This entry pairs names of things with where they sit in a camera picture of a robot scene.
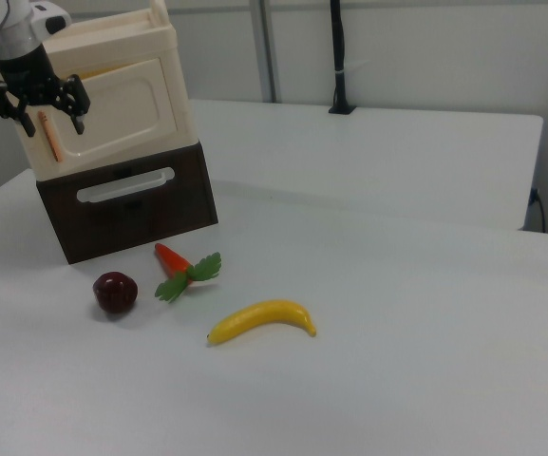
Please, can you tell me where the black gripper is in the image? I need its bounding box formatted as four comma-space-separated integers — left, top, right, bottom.
0, 44, 92, 139

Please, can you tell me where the dark red toy apple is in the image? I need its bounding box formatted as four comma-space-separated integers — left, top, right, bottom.
92, 271, 140, 315

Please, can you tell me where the orange door handle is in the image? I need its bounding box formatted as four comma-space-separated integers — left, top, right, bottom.
38, 110, 65, 163

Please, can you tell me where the black power cord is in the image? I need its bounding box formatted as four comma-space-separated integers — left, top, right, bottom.
529, 187, 548, 234

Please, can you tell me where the black pole with table clamp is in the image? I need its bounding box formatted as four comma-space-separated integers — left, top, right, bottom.
327, 0, 358, 116

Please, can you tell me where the white drawer handle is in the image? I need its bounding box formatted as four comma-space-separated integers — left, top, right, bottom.
75, 165, 176, 205

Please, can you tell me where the yellow toy banana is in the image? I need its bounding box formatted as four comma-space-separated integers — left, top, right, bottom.
205, 298, 318, 348

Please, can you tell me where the cream cabinet door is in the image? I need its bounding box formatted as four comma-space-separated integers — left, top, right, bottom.
16, 56, 182, 176

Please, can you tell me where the cream plastic toy cabinet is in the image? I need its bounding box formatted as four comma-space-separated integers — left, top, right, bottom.
0, 0, 201, 182

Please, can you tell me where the dark brown wooden drawer box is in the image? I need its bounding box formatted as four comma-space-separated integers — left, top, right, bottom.
34, 140, 219, 266

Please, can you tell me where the orange toy carrot with leaves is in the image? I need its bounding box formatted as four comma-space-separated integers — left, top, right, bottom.
153, 242, 223, 304

